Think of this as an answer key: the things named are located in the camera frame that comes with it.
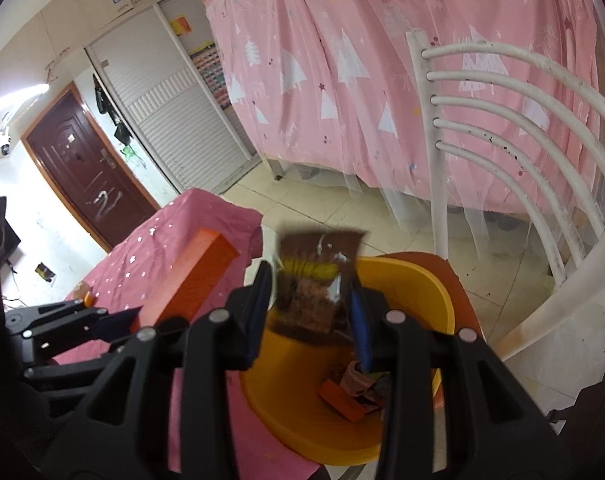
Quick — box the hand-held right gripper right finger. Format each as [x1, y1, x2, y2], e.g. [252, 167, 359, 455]
[349, 280, 573, 480]

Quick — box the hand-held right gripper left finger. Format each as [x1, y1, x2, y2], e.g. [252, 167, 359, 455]
[42, 260, 274, 480]

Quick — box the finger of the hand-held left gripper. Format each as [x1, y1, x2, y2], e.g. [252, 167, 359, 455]
[22, 342, 128, 386]
[5, 301, 142, 356]

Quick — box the pink wrapper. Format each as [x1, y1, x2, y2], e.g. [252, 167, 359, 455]
[339, 362, 378, 398]

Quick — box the brown snack packet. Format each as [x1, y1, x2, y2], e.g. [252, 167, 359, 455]
[272, 230, 365, 346]

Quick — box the dark wrapper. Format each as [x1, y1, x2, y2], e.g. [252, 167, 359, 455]
[357, 375, 395, 408]

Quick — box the large orange box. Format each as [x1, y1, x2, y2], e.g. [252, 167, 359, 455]
[152, 228, 243, 328]

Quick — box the small orange box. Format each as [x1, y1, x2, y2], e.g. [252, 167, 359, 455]
[318, 379, 365, 423]

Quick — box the yellow plastic bin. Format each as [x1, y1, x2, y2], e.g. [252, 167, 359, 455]
[240, 255, 455, 466]

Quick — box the pink star-print tablecloth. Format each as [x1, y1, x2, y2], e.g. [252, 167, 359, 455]
[47, 188, 328, 480]

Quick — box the dark brown door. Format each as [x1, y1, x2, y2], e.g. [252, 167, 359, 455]
[22, 82, 160, 253]

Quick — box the white metal chair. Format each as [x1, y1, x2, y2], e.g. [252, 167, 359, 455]
[406, 30, 605, 361]

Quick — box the ceiling light tube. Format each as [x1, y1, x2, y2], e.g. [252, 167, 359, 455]
[0, 82, 50, 111]

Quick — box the white louvred wardrobe door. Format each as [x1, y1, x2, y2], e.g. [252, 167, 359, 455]
[85, 10, 256, 193]

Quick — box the colourful chart poster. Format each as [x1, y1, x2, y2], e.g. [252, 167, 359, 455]
[190, 42, 233, 111]

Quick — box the pink tree-print bed sheet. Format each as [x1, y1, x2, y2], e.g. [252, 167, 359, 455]
[205, 0, 605, 216]

